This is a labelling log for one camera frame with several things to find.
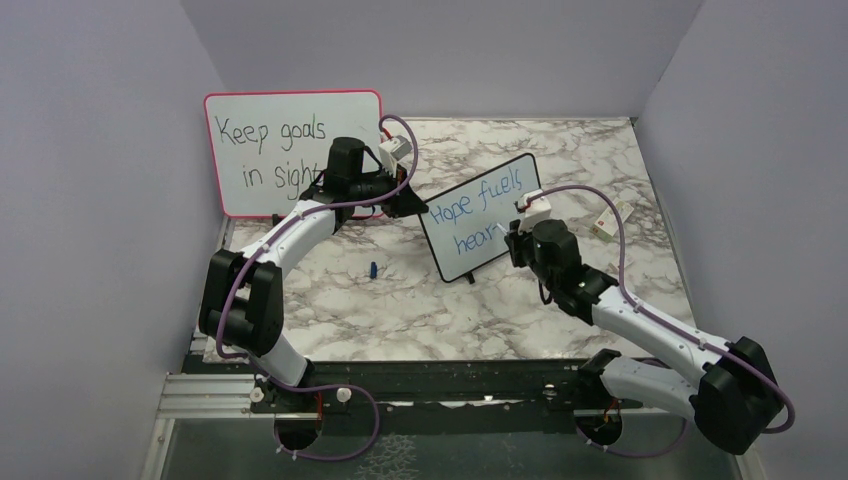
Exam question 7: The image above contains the pink framed whiteboard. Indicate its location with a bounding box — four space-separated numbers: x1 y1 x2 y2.
203 89 383 218

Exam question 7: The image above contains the black framed whiteboard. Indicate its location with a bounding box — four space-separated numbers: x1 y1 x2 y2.
419 153 541 283

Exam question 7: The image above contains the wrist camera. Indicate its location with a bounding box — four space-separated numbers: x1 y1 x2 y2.
378 135 413 169
514 190 551 233

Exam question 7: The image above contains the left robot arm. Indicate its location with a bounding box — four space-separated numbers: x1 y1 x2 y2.
198 136 428 411

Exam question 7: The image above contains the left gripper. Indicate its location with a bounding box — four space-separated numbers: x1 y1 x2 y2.
351 163 429 219

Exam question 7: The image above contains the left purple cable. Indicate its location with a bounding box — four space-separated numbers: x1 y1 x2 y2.
215 114 420 464

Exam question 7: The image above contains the black metal base rail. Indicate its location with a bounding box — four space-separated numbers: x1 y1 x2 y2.
158 357 747 425

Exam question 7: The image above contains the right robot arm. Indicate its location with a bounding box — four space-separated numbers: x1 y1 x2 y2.
504 220 787 455

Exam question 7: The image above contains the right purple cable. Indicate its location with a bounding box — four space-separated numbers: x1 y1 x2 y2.
516 184 797 460

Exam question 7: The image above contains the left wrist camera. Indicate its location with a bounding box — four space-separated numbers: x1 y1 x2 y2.
378 135 413 169

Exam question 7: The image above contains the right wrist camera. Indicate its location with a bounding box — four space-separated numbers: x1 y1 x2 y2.
514 190 551 233

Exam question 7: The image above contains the white green eraser box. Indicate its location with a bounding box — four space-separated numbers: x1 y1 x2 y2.
590 198 634 242

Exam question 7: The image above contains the purple cable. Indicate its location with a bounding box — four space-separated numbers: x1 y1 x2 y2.
215 114 420 464
516 184 797 460

